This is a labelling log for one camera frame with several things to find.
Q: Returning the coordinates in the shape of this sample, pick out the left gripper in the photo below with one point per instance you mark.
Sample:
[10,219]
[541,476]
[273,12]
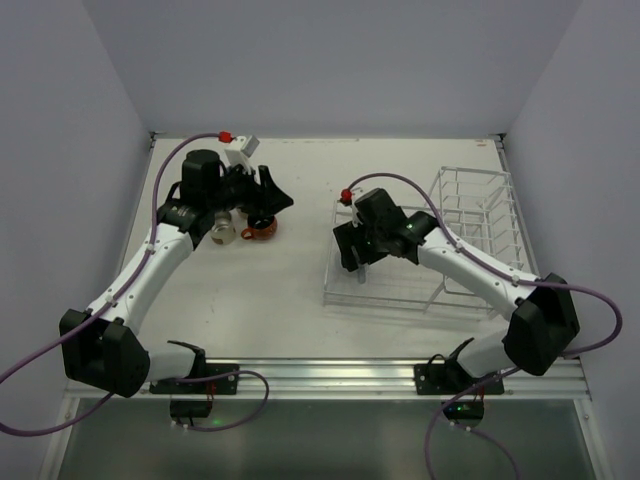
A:
[261,195]

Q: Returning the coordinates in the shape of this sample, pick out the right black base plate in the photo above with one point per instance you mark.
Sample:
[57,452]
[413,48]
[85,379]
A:
[441,375]

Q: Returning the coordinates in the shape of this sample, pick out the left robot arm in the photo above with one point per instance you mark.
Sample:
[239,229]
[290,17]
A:
[100,345]

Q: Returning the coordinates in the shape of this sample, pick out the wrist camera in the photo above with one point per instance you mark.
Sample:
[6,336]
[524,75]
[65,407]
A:
[239,151]
[355,213]

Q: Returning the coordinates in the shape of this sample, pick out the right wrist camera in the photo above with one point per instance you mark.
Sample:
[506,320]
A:
[355,213]

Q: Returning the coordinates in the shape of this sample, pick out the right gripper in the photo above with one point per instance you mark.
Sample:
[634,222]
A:
[355,240]

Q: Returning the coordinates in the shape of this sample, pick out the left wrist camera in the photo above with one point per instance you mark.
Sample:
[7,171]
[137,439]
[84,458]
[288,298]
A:
[239,151]

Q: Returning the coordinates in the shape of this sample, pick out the grey mug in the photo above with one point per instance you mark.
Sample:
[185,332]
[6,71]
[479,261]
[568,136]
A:
[362,273]

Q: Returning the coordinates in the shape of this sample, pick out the aluminium mounting rail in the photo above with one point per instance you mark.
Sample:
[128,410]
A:
[399,379]

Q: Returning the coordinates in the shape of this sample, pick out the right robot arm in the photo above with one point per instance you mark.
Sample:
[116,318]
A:
[541,321]

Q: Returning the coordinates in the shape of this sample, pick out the orange ceramic mug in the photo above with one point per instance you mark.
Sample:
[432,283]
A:
[259,228]

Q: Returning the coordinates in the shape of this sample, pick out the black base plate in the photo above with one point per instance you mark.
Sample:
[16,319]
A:
[214,379]
[441,375]

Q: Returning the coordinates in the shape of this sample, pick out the white wire dish rack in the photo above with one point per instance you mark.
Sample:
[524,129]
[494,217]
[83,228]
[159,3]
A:
[480,208]

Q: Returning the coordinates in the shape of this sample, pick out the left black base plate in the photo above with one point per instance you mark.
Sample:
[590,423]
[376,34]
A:
[214,379]

